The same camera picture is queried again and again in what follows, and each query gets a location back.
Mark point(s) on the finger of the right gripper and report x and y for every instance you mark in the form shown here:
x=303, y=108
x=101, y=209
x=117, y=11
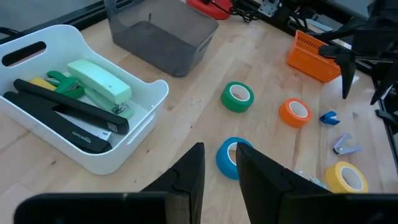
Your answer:
x=387, y=81
x=347, y=71

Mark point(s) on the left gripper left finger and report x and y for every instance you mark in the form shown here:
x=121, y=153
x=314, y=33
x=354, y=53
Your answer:
x=189, y=174

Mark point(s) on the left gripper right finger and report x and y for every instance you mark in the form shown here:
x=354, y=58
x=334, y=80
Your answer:
x=261, y=180

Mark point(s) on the blue tape roll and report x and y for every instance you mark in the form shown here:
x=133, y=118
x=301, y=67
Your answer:
x=222, y=158

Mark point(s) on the orange tape roll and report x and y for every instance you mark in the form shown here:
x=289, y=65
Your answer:
x=286, y=115

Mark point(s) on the yellow tape roll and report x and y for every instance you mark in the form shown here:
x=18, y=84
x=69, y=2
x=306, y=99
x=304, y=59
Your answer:
x=334, y=180

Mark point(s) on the silver clip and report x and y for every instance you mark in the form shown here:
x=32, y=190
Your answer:
x=346, y=146

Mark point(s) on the green tape roll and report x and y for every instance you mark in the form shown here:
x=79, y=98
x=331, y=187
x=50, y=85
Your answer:
x=228, y=101

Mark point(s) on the mint green stapler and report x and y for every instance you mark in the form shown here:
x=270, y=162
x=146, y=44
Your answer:
x=99, y=81

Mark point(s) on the long black stapler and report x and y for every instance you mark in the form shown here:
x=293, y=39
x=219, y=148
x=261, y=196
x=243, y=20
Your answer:
x=46, y=118

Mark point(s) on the yellow mini stapler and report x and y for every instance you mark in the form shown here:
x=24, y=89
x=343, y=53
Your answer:
x=42, y=83

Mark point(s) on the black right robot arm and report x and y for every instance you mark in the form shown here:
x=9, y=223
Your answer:
x=384, y=7

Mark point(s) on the orange perforated plastic basket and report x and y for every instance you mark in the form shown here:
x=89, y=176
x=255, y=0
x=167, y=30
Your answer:
x=308, y=62

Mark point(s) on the white plastic bin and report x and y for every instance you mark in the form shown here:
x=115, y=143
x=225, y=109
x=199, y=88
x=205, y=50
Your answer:
x=146, y=124

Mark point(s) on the grey translucent plastic bin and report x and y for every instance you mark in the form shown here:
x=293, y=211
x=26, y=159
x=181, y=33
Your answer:
x=161, y=40

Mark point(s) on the red desk lamp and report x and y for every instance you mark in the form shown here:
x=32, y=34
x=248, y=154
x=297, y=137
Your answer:
x=211, y=7

